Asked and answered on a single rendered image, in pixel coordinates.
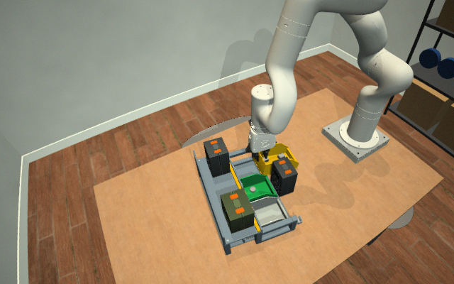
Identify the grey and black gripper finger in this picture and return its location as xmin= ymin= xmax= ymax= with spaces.
xmin=245 ymin=143 xmax=259 ymax=161
xmin=262 ymin=149 xmax=270 ymax=159

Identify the yellow bin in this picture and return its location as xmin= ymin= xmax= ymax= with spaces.
xmin=253 ymin=143 xmax=299 ymax=175

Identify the grey open bin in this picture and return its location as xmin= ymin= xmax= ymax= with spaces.
xmin=251 ymin=197 xmax=289 ymax=228

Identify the grey metal shelf rack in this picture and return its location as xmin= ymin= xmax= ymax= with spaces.
xmin=193 ymin=148 xmax=303 ymax=255

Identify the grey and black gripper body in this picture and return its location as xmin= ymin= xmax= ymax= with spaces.
xmin=248 ymin=127 xmax=276 ymax=153

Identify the yellow flat bar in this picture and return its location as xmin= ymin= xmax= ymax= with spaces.
xmin=230 ymin=164 xmax=260 ymax=232

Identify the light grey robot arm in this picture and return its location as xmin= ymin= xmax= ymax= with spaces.
xmin=248 ymin=0 xmax=414 ymax=150

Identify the olive green case with orange latches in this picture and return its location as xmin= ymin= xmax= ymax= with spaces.
xmin=220 ymin=188 xmax=255 ymax=233

